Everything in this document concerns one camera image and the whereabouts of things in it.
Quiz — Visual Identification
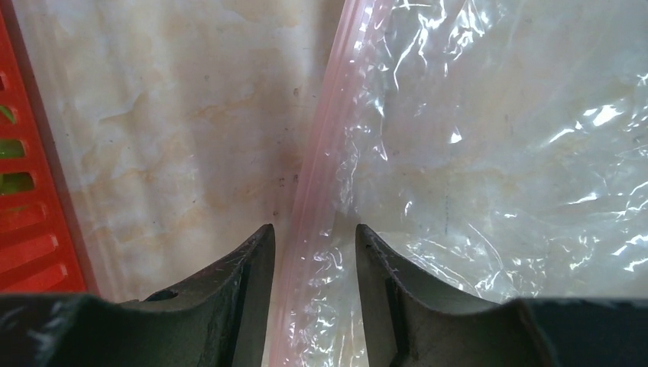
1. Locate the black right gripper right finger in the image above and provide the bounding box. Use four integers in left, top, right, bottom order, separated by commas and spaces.
355, 224, 647, 366

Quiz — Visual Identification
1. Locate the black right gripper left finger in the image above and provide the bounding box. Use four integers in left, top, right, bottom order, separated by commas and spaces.
1, 224, 275, 366

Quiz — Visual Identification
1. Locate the clear zip top bag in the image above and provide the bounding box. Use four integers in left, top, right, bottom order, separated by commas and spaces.
269, 1, 647, 366

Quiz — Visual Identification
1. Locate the red plastic basket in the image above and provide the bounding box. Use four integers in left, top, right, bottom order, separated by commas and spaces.
1, 1, 96, 293

